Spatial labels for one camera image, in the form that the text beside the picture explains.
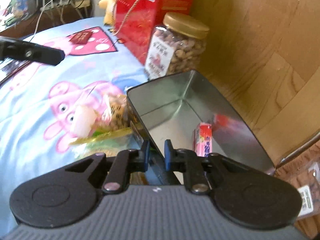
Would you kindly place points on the nut jar gold lid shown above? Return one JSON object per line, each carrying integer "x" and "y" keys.
{"x": 176, "y": 45}

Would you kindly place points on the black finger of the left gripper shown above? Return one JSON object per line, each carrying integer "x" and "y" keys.
{"x": 26, "y": 51}

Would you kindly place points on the pink snack carton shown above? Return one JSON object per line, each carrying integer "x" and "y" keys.
{"x": 202, "y": 136}

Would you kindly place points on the red gift box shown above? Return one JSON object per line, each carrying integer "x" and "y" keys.
{"x": 135, "y": 20}

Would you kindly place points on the clear peanut snack bag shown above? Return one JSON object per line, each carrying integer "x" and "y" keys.
{"x": 114, "y": 116}

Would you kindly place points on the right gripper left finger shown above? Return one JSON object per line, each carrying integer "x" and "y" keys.
{"x": 123, "y": 165}

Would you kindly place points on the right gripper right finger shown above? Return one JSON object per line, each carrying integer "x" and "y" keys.
{"x": 193, "y": 168}

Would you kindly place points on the silver metal tin box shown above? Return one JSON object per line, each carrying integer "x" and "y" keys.
{"x": 172, "y": 107}

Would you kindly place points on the small red packet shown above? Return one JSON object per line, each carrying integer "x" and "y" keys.
{"x": 81, "y": 37}

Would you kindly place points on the green snack packet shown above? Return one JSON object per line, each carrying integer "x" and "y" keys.
{"x": 103, "y": 136}

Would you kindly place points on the yellow plush toy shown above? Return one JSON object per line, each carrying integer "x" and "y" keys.
{"x": 108, "y": 5}

